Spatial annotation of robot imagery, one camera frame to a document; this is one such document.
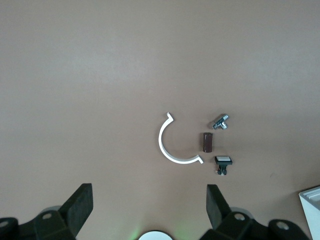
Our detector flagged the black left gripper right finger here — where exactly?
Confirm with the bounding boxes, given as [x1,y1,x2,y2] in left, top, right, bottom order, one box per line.
[199,184,311,240]

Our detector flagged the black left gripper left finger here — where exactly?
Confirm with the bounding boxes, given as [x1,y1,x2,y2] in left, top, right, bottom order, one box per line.
[0,183,94,240]

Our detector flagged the black white-capped push button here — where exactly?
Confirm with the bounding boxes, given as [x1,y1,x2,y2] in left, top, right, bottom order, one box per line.
[213,155,234,176]

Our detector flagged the white drawer cabinet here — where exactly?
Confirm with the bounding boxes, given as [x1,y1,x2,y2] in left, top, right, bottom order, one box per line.
[298,185,320,240]

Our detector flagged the small brown block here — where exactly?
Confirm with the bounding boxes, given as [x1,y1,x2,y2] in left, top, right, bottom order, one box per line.
[201,132,214,153]

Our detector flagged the metal T fitting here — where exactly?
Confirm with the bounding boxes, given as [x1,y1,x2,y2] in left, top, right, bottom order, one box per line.
[212,113,230,131]

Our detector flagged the white semicircular pipe clamp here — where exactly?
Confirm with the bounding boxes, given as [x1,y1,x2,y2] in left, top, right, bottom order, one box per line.
[158,112,204,165]

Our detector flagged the brown table cover sheet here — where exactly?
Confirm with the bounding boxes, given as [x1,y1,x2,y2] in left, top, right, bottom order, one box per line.
[0,0,320,240]

